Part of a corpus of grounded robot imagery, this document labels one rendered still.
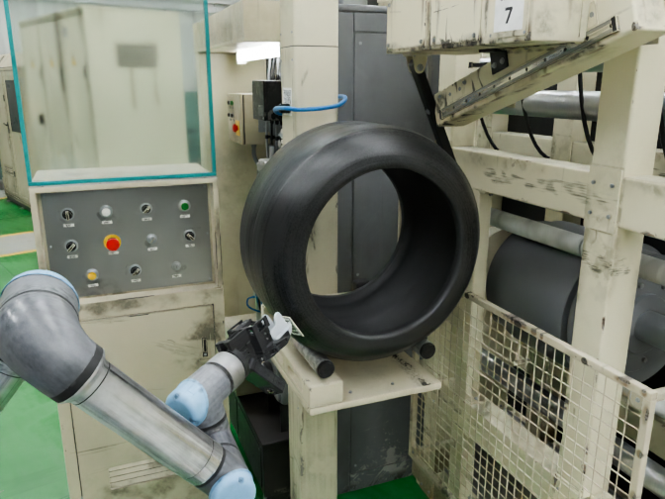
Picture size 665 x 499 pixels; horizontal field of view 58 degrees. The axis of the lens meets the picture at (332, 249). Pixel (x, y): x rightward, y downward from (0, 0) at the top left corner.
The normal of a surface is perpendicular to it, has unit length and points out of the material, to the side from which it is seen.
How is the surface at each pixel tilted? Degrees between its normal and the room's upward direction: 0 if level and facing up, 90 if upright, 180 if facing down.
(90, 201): 90
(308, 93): 90
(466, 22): 90
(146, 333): 90
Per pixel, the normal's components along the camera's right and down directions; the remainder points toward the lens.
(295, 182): -0.29, -0.22
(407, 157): 0.40, 0.07
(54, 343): 0.43, -0.37
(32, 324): 0.12, -0.49
